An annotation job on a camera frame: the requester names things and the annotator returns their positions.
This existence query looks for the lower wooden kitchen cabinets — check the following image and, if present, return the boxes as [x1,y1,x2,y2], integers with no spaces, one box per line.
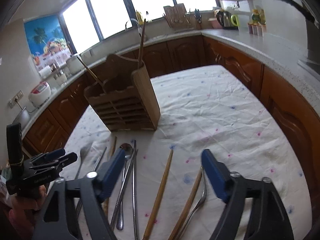
[22,35,320,205]

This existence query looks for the black box device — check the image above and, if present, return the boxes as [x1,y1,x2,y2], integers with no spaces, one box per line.
[7,122,24,166]

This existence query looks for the aluminium pot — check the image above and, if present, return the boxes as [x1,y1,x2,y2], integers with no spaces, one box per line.
[12,107,31,130]

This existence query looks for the white red rice cooker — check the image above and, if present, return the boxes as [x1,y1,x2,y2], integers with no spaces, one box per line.
[28,81,52,108]

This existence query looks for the steel spoon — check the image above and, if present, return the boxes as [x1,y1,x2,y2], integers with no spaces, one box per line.
[116,144,133,231]

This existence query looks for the steel chopstick angled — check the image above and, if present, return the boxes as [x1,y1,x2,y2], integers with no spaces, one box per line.
[111,148,137,230]

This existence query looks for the steel chopstick straight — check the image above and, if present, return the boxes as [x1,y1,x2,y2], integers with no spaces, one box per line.
[132,140,139,240]

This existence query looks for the wooden utensil holder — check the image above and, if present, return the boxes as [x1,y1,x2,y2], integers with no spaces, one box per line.
[84,54,161,132]

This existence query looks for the white floral tablecloth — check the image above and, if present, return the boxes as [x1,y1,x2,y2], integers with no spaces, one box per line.
[61,66,312,239]

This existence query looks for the tropical fruit poster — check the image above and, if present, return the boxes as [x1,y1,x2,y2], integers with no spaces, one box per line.
[24,15,71,71]

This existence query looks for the sink faucet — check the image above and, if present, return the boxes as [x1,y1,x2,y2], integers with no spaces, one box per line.
[125,18,143,37]

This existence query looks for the yellow bottle on sill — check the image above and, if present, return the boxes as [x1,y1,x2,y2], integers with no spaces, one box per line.
[136,10,144,25]

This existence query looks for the wooden dish rack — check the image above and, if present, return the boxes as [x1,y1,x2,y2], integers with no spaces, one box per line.
[163,3,192,30]

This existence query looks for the pink seasoning box set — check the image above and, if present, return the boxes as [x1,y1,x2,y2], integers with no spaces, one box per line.
[247,22,267,37]

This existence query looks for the pink plastic container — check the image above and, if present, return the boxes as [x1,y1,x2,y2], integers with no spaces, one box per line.
[208,17,222,29]

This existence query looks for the green label oil bottle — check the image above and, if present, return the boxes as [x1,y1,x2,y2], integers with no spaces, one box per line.
[251,9,261,24]

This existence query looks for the electric kettle green handle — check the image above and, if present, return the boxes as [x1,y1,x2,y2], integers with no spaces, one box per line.
[215,10,240,30]

